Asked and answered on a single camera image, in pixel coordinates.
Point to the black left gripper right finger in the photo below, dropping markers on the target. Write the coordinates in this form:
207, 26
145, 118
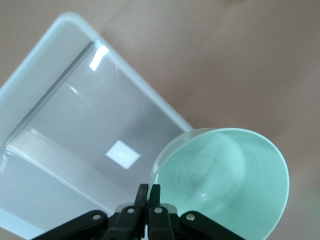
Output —
162, 222

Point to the translucent white plastic bin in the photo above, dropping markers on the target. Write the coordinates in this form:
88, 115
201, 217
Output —
75, 120

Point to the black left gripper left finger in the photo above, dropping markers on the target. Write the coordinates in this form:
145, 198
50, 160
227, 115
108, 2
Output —
125, 222

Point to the pale green ceramic bowl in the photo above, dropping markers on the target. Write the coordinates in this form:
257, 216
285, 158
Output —
225, 175

